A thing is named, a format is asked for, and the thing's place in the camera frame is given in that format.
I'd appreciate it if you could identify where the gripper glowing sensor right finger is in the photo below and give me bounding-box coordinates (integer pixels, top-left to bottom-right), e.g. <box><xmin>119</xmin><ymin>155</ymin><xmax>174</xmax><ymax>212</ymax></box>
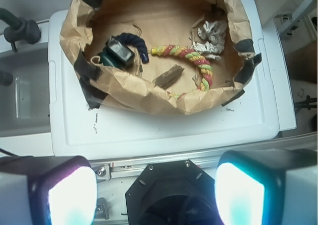
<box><xmin>215</xmin><ymin>150</ymin><xmax>318</xmax><ymax>225</ymax></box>

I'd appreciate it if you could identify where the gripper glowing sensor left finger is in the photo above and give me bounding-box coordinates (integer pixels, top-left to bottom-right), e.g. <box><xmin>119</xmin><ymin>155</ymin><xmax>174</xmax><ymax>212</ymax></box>
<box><xmin>0</xmin><ymin>156</ymin><xmax>97</xmax><ymax>225</ymax></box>

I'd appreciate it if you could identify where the multicolored twisted rope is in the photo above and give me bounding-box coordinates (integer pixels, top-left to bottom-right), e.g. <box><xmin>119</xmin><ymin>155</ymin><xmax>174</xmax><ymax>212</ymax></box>
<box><xmin>151</xmin><ymin>44</ymin><xmax>214</xmax><ymax>100</ymax></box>

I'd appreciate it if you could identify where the white plastic lid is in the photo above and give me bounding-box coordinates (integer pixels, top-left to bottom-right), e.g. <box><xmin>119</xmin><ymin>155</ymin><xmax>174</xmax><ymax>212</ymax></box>
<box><xmin>47</xmin><ymin>0</ymin><xmax>280</xmax><ymax>158</ymax></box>

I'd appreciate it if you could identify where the clear plastic bin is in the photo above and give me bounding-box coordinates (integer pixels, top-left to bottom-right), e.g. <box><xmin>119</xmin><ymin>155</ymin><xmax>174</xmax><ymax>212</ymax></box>
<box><xmin>0</xmin><ymin>50</ymin><xmax>50</xmax><ymax>137</ymax></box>

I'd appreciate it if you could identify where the dark green oval object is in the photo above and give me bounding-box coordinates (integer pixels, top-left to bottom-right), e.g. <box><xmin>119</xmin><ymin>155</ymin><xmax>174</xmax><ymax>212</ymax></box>
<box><xmin>97</xmin><ymin>52</ymin><xmax>116</xmax><ymax>67</ymax></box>

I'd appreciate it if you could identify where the brown wood piece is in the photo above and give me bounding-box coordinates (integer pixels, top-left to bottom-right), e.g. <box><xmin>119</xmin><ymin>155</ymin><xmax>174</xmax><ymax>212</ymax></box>
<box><xmin>152</xmin><ymin>65</ymin><xmax>184</xmax><ymax>89</ymax></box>

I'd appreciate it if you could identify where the black rectangular box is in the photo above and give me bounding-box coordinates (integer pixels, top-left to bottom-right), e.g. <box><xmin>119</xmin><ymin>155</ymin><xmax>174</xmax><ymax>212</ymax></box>
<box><xmin>104</xmin><ymin>36</ymin><xmax>135</xmax><ymax>70</ymax></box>

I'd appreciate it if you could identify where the brown paper bag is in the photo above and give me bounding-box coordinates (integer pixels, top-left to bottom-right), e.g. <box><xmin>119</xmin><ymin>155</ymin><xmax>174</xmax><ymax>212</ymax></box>
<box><xmin>60</xmin><ymin>0</ymin><xmax>261</xmax><ymax>115</ymax></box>

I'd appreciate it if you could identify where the white crumpled cloth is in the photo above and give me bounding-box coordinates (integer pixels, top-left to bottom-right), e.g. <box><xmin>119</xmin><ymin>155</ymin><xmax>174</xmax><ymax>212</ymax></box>
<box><xmin>191</xmin><ymin>20</ymin><xmax>228</xmax><ymax>61</ymax></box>

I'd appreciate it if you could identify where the dark grey clamp stand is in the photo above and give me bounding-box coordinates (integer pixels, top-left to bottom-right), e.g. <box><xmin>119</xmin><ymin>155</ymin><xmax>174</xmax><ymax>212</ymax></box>
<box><xmin>0</xmin><ymin>8</ymin><xmax>41</xmax><ymax>52</ymax></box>

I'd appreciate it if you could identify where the metal corner bracket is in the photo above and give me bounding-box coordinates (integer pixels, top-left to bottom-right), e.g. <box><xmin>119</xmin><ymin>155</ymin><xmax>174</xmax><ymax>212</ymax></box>
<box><xmin>95</xmin><ymin>198</ymin><xmax>110</xmax><ymax>220</ymax></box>

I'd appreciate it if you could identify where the aluminium extrusion rail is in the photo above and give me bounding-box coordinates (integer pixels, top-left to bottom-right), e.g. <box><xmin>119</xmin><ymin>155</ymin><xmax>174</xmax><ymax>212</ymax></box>
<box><xmin>90</xmin><ymin>132</ymin><xmax>318</xmax><ymax>180</ymax></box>

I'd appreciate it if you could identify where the black octagonal mount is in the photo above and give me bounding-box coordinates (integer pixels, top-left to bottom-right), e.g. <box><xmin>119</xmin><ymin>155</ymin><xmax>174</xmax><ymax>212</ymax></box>
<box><xmin>125</xmin><ymin>159</ymin><xmax>222</xmax><ymax>225</ymax></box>

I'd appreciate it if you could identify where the navy blue rope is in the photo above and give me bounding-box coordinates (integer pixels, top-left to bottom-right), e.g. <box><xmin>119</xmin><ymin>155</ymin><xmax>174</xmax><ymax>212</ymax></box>
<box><xmin>116</xmin><ymin>32</ymin><xmax>150</xmax><ymax>64</ymax></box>

